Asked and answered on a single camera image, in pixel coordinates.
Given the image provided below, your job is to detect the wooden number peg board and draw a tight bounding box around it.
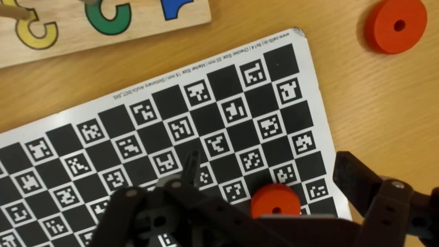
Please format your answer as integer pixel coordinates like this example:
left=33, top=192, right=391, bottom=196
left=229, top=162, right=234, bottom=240
left=0, top=0, right=213, bottom=70

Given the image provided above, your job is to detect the black white checkerboard calibration board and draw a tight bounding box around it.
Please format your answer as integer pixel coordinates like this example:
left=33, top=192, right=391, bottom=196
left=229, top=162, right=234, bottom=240
left=0, top=26, right=354, bottom=247

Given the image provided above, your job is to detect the orange ring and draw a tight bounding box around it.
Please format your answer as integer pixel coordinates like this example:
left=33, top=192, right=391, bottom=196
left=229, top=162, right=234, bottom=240
left=363, top=0, right=430, bottom=56
left=250, top=183, right=304, bottom=220

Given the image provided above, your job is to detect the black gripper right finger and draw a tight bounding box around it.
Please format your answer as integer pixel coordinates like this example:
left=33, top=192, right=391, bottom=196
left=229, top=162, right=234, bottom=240
left=332, top=150, right=439, bottom=247

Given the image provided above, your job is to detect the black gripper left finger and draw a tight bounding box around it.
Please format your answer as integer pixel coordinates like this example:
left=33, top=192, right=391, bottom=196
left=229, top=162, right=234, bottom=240
left=91, top=150, right=267, bottom=247

